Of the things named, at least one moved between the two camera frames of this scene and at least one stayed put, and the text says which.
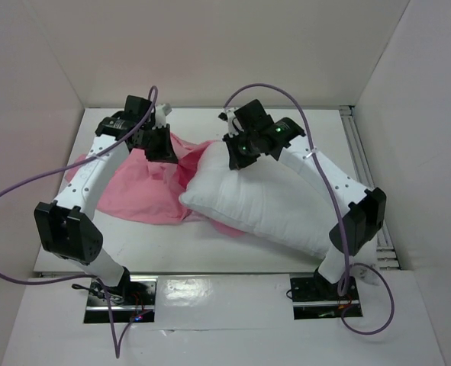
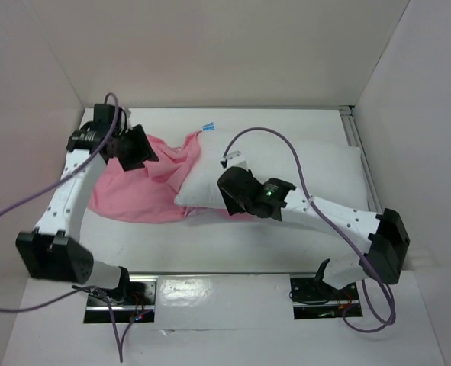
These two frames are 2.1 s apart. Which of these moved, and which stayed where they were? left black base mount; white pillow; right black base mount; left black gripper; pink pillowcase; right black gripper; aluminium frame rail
Moved: white pillow; right black gripper; left black gripper; pink pillowcase
Stayed: aluminium frame rail; right black base mount; left black base mount
